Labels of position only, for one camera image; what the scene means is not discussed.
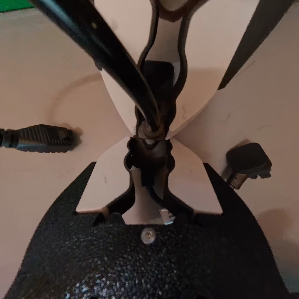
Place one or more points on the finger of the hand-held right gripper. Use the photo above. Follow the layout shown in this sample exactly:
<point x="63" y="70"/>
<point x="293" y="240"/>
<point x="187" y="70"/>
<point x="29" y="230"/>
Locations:
<point x="210" y="58"/>
<point x="116" y="98"/>

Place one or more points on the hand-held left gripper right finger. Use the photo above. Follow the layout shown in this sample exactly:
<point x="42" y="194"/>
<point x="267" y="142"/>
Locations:
<point x="193" y="186"/>

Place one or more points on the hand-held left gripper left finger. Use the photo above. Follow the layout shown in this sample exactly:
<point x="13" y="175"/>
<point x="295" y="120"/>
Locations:
<point x="105" y="186"/>

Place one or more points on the green mat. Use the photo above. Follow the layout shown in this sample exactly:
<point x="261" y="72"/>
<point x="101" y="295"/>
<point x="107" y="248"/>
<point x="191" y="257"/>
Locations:
<point x="11" y="4"/>

